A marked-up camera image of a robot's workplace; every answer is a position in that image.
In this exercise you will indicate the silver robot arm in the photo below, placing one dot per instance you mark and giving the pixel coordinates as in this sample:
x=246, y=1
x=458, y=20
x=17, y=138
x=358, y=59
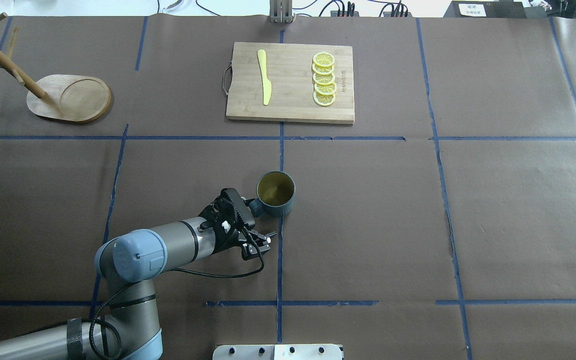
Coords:
x=129, y=263

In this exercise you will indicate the wooden cup rack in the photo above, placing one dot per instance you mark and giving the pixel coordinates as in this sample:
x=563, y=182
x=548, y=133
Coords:
x=67, y=98

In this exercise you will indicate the white pillar with base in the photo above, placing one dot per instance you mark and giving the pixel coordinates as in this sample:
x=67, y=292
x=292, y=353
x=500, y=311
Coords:
x=308, y=351

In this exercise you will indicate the lemon slice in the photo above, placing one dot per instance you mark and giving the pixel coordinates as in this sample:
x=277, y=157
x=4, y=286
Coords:
x=323, y=79
x=328, y=89
x=322, y=70
x=323, y=100
x=323, y=59

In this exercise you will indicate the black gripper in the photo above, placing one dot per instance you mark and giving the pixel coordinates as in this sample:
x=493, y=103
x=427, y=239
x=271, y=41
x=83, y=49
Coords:
x=227, y=240

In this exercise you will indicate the orange black adapter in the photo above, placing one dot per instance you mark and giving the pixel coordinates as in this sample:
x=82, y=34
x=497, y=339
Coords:
x=344, y=10
x=394, y=10

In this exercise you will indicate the black box white label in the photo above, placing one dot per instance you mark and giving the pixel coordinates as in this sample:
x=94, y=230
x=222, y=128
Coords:
x=495, y=9

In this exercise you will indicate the yellow plastic knife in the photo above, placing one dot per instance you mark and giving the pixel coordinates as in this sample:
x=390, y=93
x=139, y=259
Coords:
x=266, y=83

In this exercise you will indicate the wooden cutting board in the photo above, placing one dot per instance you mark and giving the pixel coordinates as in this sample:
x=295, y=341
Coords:
x=289, y=68

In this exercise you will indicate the orange black adapter far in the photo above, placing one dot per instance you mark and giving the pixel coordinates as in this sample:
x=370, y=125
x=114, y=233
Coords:
x=344, y=10

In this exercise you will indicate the teal mug yellow inside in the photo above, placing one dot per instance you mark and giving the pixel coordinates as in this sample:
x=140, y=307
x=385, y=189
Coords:
x=275, y=195

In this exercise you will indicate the orange black adapter near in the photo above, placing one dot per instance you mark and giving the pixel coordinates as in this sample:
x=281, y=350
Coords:
x=394, y=10

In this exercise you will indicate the aluminium frame post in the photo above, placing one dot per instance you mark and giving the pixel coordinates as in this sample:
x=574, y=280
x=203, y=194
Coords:
x=281, y=11

